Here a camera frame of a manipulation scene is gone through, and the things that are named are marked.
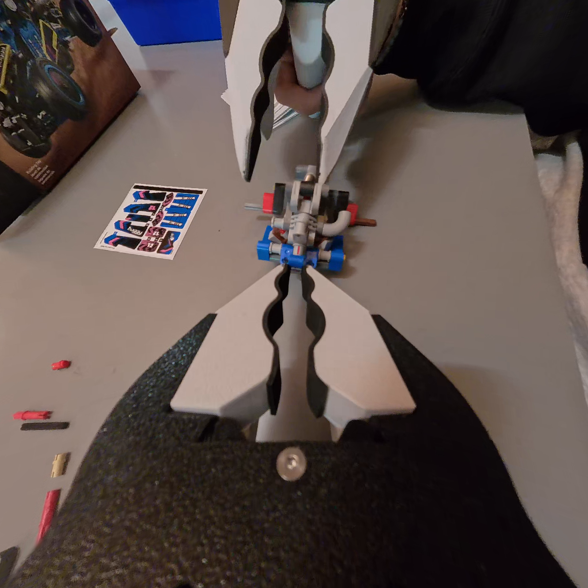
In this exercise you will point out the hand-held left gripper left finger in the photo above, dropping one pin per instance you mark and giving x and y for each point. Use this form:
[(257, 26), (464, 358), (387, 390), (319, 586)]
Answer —
[(220, 367)]

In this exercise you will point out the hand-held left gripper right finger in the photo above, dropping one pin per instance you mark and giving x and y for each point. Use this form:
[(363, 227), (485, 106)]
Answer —
[(363, 367)]

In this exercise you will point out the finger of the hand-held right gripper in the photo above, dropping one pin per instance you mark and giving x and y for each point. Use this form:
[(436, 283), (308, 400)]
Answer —
[(243, 69), (351, 69)]

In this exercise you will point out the lego instruction booklet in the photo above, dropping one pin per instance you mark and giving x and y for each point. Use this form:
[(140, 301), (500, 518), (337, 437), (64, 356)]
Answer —
[(285, 117)]

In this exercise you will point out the grey and blue lego chassis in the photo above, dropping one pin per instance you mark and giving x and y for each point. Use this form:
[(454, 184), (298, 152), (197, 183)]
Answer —
[(303, 202)]

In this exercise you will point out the short red lego pin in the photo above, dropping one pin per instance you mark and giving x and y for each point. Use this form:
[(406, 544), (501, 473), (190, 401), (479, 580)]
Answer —
[(61, 365)]

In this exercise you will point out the lego sticker sheet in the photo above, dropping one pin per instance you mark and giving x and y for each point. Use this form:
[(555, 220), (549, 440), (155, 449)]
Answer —
[(151, 220)]

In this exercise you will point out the black lego axle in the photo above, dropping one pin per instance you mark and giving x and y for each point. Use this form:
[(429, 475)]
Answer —
[(46, 426)]

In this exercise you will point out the tan lego pin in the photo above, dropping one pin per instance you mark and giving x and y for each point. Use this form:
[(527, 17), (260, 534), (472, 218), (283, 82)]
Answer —
[(60, 465)]

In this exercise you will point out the long red lego pin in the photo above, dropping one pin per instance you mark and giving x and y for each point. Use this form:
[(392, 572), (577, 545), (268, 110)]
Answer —
[(32, 415)]

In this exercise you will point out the person's right hand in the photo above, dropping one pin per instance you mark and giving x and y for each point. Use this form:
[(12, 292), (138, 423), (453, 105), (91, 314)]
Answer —
[(289, 92)]

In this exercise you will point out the blue plastic storage bin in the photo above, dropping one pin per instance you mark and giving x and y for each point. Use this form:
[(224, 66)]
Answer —
[(174, 23)]

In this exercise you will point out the black cardboard box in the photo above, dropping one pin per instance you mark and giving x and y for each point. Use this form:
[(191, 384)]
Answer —
[(55, 92)]

